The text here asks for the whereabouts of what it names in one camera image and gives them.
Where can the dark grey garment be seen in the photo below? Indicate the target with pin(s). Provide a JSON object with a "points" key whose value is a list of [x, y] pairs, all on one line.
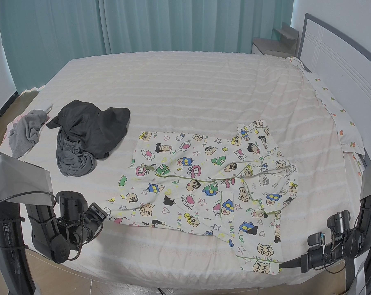
{"points": [[73, 163]]}

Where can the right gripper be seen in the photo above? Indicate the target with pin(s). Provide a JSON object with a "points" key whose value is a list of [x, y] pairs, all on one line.
{"points": [[314, 259]]}

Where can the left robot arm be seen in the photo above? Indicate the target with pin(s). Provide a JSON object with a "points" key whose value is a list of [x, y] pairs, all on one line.
{"points": [[7, 241]]}

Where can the light grey garment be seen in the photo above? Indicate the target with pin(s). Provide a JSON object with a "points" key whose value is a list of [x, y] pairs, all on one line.
{"points": [[25, 134]]}

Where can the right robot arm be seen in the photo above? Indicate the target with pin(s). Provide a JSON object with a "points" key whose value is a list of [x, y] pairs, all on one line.
{"points": [[370, 226]]}

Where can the blue-green curtain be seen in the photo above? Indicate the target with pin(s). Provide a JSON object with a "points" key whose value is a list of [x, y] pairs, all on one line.
{"points": [[188, 14], [50, 26]]}

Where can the bed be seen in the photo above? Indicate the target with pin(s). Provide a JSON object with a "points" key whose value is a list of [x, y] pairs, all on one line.
{"points": [[188, 88]]}

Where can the black garment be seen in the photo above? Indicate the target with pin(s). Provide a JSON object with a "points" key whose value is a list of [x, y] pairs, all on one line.
{"points": [[93, 124]]}

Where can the grey bedside table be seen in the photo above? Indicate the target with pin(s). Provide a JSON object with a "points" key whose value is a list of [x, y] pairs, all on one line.
{"points": [[267, 44]]}

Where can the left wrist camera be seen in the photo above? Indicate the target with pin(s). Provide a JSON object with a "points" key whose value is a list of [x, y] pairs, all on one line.
{"points": [[98, 211]]}

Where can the white printed pyjama top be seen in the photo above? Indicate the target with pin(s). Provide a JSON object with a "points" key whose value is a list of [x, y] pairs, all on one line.
{"points": [[188, 170]]}

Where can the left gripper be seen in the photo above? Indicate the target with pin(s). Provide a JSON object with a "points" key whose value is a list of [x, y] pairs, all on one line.
{"points": [[89, 228]]}

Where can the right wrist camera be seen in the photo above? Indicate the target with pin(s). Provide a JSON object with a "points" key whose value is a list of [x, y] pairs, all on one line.
{"points": [[316, 240]]}

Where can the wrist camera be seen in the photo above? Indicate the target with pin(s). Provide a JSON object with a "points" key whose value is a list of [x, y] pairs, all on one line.
{"points": [[98, 211], [316, 240]]}

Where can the white printed pillow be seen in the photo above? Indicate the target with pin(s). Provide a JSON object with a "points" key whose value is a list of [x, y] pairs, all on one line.
{"points": [[333, 103]]}

